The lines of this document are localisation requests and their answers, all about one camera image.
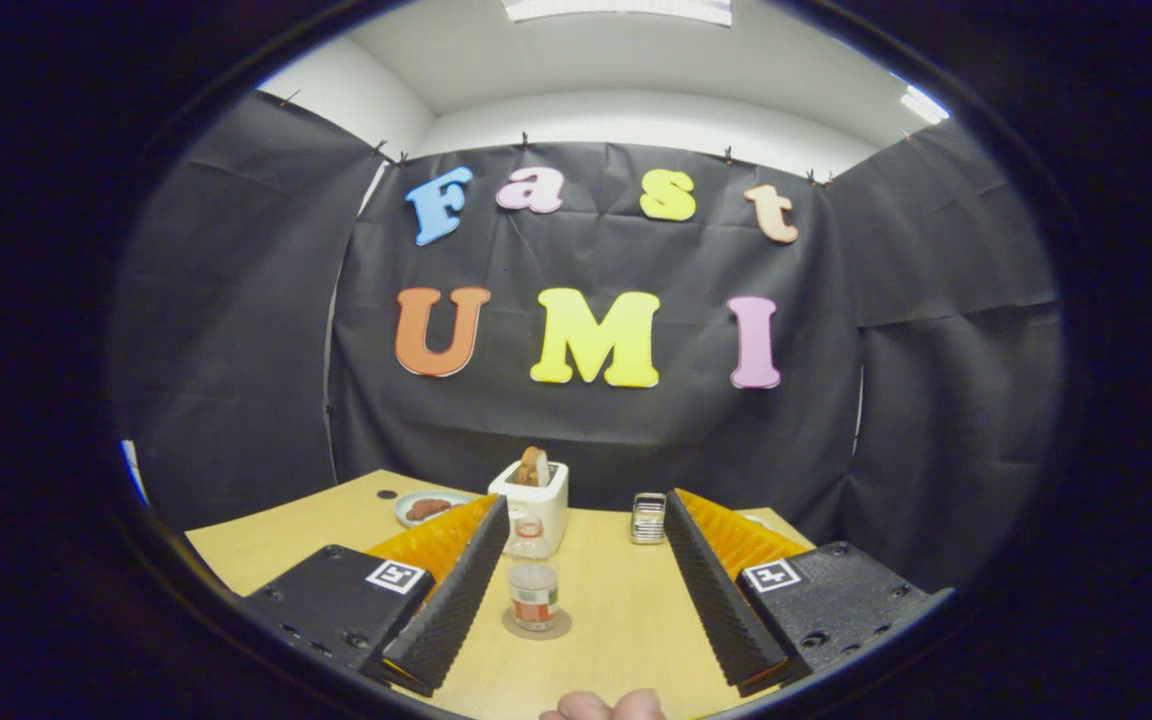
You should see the wooden table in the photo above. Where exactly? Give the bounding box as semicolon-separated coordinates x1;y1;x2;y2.
184;468;817;720

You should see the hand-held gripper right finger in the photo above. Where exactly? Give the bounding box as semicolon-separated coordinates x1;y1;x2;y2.
663;488;955;698

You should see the small metal wire basket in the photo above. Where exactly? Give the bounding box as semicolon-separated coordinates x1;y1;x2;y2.
631;492;667;545

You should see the pale green plate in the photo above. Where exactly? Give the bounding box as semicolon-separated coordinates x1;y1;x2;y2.
394;490;477;529

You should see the white toaster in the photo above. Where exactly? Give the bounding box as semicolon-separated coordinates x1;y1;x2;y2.
488;459;570;558

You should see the small ceiling light panel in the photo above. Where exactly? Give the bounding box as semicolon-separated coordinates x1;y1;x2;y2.
899;85;950;124

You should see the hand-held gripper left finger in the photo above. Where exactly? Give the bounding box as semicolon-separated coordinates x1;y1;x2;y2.
239;493;511;698

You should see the round brown coaster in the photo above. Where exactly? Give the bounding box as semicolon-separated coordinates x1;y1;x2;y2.
501;605;574;642

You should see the large ceiling light panel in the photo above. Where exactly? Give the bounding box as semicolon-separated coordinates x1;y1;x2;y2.
501;0;734;27

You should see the clear plastic juice bottle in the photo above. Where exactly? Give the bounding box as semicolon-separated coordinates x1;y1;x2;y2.
506;513;561;633

